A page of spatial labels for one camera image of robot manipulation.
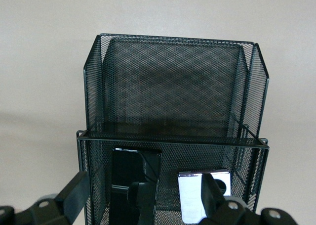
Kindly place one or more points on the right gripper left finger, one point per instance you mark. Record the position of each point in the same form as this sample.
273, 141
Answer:
74, 193

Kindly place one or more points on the lavender flip phone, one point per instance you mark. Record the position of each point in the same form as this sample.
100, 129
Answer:
190, 193

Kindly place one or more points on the black mesh two-tier organizer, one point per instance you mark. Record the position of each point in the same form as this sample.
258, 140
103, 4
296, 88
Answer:
172, 86

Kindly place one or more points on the black slab phone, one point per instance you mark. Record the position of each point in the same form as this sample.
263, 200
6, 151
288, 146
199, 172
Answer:
126, 165

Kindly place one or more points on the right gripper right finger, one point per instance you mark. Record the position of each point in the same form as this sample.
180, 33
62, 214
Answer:
209, 197

